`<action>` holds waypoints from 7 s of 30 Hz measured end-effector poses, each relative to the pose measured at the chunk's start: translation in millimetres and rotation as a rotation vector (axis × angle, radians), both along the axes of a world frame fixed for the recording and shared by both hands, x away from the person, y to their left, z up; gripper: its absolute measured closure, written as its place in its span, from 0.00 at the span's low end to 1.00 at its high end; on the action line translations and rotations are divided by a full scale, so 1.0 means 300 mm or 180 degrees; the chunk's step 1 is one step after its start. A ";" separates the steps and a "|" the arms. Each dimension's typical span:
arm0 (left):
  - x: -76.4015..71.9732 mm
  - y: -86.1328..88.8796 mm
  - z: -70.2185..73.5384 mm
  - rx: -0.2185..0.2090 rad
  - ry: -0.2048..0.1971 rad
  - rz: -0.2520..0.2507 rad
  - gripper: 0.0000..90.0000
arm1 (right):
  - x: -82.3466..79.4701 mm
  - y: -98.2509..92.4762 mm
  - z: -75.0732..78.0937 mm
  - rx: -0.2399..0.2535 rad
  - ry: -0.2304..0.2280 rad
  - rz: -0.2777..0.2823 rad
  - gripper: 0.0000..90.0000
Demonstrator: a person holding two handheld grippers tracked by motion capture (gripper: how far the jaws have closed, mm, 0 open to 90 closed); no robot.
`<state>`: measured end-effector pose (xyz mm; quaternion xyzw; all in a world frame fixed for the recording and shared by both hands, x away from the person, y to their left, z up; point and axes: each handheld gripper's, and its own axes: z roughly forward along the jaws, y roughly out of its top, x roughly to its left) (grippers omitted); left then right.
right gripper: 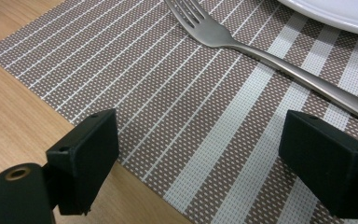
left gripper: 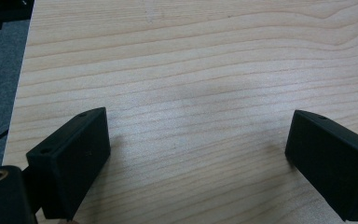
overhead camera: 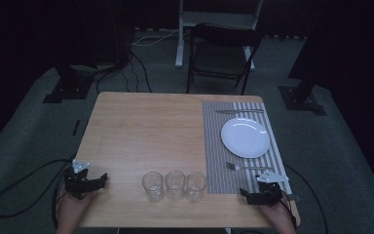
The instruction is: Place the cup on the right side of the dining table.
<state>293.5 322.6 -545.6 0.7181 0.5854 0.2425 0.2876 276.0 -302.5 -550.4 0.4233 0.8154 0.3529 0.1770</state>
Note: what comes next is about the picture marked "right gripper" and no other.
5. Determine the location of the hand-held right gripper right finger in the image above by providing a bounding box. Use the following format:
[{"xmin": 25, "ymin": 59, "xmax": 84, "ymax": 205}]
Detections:
[{"xmin": 278, "ymin": 109, "xmax": 358, "ymax": 219}]

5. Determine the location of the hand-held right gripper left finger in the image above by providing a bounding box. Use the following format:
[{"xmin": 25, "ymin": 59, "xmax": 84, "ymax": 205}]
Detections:
[{"xmin": 45, "ymin": 108, "xmax": 120, "ymax": 217}]

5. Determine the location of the silver metal fork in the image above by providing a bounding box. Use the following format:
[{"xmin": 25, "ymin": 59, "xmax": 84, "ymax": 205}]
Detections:
[{"xmin": 163, "ymin": 0, "xmax": 358, "ymax": 129}]

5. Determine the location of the brown white striped woven placemat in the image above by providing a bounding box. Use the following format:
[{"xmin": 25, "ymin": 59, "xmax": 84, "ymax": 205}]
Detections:
[{"xmin": 0, "ymin": 0, "xmax": 358, "ymax": 224}]

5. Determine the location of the white plate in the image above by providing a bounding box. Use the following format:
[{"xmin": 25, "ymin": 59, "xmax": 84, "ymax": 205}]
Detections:
[{"xmin": 277, "ymin": 0, "xmax": 358, "ymax": 39}]

